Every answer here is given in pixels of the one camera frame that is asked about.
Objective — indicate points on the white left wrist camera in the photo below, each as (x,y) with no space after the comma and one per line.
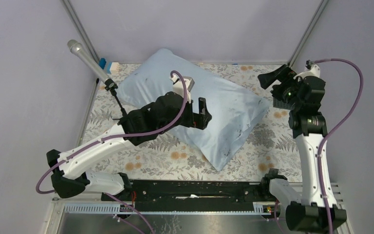
(182,86)

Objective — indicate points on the light blue pillowcase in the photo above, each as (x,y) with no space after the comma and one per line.
(235,110)

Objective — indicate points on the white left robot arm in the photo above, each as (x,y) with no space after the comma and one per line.
(71,172)

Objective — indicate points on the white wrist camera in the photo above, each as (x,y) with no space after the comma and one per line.
(311,69)
(182,86)

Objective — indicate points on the blue and white block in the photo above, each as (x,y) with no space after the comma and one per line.
(112,68)

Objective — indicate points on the dark grey studded baseplate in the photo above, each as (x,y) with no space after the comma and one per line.
(281,104)

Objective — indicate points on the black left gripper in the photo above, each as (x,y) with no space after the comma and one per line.
(200,121)

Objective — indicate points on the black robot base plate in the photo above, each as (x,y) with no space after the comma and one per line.
(197,196)

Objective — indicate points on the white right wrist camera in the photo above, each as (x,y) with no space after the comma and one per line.
(311,69)

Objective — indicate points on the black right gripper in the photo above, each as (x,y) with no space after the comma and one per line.
(285,73)

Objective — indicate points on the silver microphone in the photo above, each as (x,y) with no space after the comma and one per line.
(78,50)

